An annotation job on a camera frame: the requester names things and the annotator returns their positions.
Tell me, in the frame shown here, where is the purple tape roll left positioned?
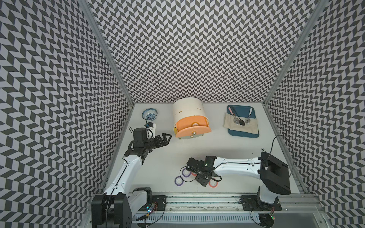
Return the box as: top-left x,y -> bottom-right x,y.
174,176 -> 184,187

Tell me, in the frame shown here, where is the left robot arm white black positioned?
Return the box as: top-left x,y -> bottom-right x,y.
91,127 -> 172,228

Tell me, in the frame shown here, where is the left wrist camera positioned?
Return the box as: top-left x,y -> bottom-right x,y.
145,122 -> 157,139

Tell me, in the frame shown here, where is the white round drawer cabinet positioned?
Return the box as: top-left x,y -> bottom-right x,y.
173,97 -> 208,139

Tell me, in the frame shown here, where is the purple tape roll right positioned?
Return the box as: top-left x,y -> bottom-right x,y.
181,168 -> 191,178

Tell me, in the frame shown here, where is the beige cloth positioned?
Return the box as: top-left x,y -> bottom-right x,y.
223,113 -> 259,135

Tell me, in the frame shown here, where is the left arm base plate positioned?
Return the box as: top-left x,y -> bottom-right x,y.
138,195 -> 167,211

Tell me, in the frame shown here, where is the orange top drawer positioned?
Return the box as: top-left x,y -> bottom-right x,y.
174,116 -> 212,138

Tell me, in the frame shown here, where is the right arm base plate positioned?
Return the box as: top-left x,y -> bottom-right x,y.
239,195 -> 282,211

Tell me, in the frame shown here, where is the grey handled spoon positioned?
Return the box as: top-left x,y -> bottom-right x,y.
245,107 -> 253,124

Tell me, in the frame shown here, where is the blue white ceramic bowl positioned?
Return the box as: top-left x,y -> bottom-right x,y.
142,108 -> 158,121

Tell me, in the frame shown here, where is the aluminium front rail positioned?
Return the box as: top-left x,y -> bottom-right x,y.
85,192 -> 326,214

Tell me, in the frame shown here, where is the teal tray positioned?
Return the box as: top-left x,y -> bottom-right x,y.
227,104 -> 259,138

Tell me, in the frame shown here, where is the pink handled spoon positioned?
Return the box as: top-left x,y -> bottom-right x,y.
228,107 -> 239,125

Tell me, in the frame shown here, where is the purple tape roll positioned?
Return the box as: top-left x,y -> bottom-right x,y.
181,168 -> 191,178
174,176 -> 184,187

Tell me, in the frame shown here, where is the black spoon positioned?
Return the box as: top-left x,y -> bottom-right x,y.
232,107 -> 245,127

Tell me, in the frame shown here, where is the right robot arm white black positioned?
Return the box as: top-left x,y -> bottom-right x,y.
186,152 -> 291,205

